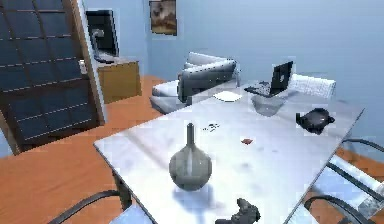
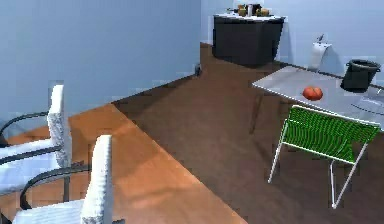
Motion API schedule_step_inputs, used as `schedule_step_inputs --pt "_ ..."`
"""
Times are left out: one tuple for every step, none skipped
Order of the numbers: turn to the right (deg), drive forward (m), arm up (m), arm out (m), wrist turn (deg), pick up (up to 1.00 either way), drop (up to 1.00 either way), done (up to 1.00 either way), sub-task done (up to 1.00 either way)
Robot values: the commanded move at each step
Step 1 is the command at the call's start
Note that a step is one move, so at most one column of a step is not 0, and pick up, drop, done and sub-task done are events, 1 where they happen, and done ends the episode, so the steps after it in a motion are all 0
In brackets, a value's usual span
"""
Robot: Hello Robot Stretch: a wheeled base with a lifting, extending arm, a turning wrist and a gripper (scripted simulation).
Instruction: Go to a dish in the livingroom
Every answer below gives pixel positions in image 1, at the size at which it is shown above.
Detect black round dish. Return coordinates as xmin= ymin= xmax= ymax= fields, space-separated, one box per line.
xmin=295 ymin=107 xmax=336 ymax=136

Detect small dark keys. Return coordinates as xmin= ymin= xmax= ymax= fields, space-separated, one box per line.
xmin=201 ymin=122 xmax=221 ymax=132

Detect grey sofa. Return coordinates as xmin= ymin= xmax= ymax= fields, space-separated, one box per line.
xmin=149 ymin=51 xmax=242 ymax=115

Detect white plate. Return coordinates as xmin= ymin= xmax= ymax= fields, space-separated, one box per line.
xmin=213 ymin=90 xmax=243 ymax=103

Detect grey round vase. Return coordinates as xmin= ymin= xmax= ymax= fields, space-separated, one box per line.
xmin=168 ymin=122 xmax=213 ymax=192

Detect white dining table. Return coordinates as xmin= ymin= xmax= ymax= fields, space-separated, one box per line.
xmin=93 ymin=78 xmax=365 ymax=224

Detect clear glass bowl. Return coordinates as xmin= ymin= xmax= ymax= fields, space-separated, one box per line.
xmin=249 ymin=91 xmax=290 ymax=118

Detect brown wooden cabinet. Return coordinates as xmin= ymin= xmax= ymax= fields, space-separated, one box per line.
xmin=79 ymin=58 xmax=142 ymax=105

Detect black laptop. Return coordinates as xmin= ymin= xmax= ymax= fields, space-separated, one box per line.
xmin=243 ymin=60 xmax=295 ymax=99

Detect black remote control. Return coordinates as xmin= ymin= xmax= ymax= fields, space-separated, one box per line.
xmin=93 ymin=55 xmax=116 ymax=65

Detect dark grey statue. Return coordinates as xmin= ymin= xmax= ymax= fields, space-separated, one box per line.
xmin=215 ymin=197 xmax=262 ymax=224

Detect black television set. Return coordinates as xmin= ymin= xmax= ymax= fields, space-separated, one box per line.
xmin=85 ymin=9 xmax=120 ymax=58

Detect white slatted chair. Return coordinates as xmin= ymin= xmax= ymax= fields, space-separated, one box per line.
xmin=290 ymin=73 xmax=337 ymax=100

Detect dark grid window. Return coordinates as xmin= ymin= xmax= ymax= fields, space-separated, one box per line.
xmin=0 ymin=0 xmax=108 ymax=156

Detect framed brown wall picture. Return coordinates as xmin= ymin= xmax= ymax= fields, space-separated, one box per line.
xmin=148 ymin=0 xmax=178 ymax=37

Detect black frame chair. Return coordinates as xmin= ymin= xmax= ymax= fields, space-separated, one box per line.
xmin=46 ymin=189 xmax=155 ymax=224

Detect metal frame chair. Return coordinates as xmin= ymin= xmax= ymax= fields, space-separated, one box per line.
xmin=287 ymin=137 xmax=384 ymax=224

